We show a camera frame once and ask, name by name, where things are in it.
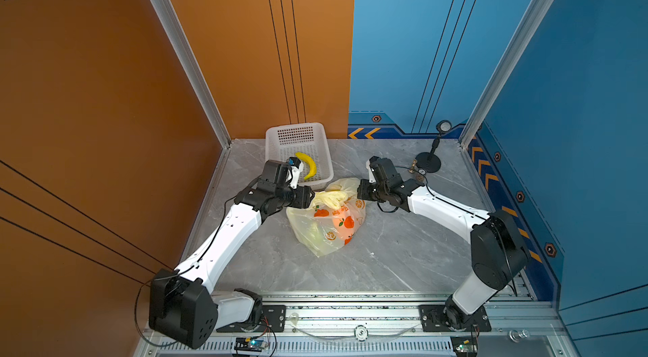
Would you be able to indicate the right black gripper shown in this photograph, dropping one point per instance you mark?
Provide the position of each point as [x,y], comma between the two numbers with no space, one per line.
[362,192]

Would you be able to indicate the left green circuit board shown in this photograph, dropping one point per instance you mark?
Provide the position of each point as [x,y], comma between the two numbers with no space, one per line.
[249,346]

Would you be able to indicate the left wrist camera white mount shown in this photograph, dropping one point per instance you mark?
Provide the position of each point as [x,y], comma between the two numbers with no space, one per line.
[296,167]

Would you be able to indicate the yellow banana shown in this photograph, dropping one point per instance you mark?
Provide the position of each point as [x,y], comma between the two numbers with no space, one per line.
[310,164]

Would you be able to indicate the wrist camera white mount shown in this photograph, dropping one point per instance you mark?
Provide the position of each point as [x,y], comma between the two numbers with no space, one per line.
[371,176]
[296,167]

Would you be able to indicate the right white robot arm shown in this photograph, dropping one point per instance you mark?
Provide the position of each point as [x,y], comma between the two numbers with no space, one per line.
[498,250]

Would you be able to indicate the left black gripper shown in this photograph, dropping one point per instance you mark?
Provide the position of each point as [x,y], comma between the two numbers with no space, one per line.
[304,197]

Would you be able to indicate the translucent printed plastic bag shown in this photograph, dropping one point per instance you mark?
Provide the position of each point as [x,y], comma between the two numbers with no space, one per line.
[333,218]

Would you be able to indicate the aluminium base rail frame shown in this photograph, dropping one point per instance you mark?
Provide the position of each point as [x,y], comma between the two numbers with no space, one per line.
[384,324]

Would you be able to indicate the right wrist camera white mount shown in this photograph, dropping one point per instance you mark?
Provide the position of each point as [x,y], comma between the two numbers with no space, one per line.
[371,176]

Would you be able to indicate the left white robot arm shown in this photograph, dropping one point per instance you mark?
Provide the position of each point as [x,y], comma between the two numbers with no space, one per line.
[183,306]

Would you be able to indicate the green circuit board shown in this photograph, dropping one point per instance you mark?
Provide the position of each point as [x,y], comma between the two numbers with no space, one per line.
[249,346]
[464,347]

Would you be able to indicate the black round-base lamp stand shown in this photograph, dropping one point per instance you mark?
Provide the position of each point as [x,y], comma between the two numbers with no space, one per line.
[429,161]

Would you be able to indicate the right green circuit board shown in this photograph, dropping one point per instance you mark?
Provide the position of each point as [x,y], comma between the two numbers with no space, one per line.
[464,347]

